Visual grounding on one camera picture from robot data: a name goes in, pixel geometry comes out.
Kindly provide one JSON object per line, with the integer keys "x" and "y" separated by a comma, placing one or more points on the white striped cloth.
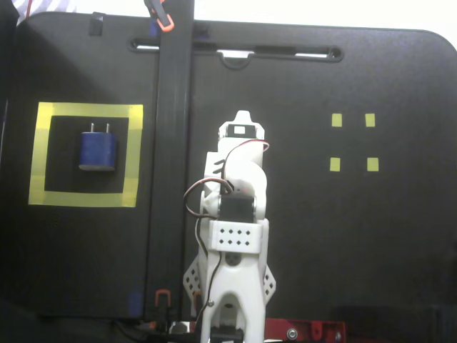
{"x": 53, "y": 5}

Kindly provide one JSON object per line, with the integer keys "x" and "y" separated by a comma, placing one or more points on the orange black spring clamp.
{"x": 162, "y": 19}
{"x": 196, "y": 293}
{"x": 163, "y": 307}

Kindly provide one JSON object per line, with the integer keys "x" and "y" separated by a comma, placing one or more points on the red bracket with screw clamp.
{"x": 314, "y": 327}

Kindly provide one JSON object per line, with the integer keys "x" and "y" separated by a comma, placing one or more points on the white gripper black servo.
{"x": 240, "y": 131}

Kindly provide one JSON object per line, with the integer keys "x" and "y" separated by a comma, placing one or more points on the blue white plug charger block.
{"x": 96, "y": 150}

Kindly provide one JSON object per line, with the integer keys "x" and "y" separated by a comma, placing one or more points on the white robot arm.
{"x": 232, "y": 286}

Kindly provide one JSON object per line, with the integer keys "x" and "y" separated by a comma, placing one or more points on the long black table bar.
{"x": 171, "y": 143}

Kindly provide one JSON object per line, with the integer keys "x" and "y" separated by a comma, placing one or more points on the yellow tape square outline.
{"x": 85, "y": 109}

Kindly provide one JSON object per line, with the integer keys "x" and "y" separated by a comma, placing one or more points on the blue tape patch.
{"x": 154, "y": 30}
{"x": 135, "y": 303}

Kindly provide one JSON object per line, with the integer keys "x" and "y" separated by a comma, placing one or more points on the black tape piece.
{"x": 95, "y": 26}

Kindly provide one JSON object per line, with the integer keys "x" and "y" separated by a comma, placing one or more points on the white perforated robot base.
{"x": 191, "y": 280}

